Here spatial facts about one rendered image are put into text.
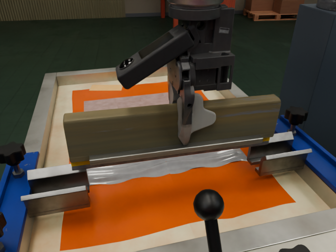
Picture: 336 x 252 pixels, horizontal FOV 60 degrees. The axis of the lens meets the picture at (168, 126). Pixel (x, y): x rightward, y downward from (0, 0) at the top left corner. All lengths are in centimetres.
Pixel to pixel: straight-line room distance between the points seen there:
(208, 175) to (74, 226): 27
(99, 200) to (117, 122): 18
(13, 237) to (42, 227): 7
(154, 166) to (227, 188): 15
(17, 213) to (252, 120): 41
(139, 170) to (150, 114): 19
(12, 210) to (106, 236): 15
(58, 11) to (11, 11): 97
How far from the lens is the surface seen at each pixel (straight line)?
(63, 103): 93
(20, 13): 753
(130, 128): 45
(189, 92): 41
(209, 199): 26
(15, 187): 57
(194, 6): 39
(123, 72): 40
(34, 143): 69
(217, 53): 43
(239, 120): 51
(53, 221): 55
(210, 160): 64
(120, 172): 61
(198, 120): 45
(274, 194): 60
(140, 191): 57
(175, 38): 40
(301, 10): 107
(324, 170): 62
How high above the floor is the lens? 135
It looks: 31 degrees down
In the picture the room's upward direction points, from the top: straight up
